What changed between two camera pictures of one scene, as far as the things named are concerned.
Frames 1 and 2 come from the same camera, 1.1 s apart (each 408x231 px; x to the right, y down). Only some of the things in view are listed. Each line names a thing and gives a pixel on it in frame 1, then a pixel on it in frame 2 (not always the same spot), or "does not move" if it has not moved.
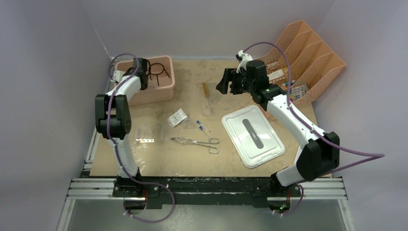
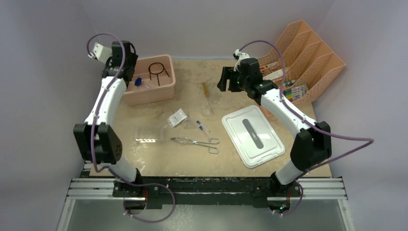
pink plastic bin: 161,75 does not move
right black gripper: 230,75 does not move
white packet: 177,117 does not move
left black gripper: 144,88 to 109,62
